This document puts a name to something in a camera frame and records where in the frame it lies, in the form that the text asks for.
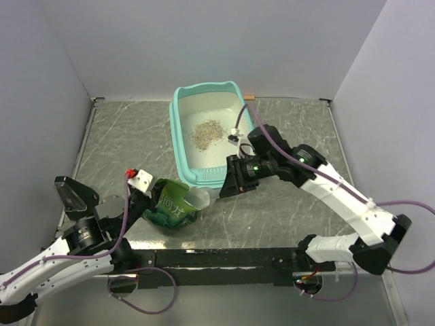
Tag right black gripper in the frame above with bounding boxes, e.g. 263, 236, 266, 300
219, 153, 275, 198

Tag green litter bag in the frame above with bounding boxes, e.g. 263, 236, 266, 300
142, 179, 202, 230

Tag clear plastic scoop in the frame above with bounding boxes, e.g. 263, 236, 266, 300
184, 187, 220, 211

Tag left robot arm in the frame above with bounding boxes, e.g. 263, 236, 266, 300
1, 190, 156, 324

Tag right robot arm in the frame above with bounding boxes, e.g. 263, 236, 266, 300
219, 124, 411, 275

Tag scattered litter granules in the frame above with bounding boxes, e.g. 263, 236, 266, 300
188, 118, 228, 151

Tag teal litter box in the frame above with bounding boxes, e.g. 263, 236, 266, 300
169, 81, 254, 188

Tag black triangular stand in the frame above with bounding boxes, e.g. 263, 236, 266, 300
54, 176, 99, 221

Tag small orange block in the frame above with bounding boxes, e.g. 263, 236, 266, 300
243, 95, 256, 101

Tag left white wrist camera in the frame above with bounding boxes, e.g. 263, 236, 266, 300
125, 168, 156, 198

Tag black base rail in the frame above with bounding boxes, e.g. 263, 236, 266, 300
110, 247, 336, 289

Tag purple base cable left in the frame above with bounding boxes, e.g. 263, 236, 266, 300
107, 266, 177, 314

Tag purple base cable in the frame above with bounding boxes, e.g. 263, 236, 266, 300
107, 266, 177, 314
295, 261, 358, 302

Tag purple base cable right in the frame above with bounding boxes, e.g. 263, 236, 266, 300
295, 261, 358, 302

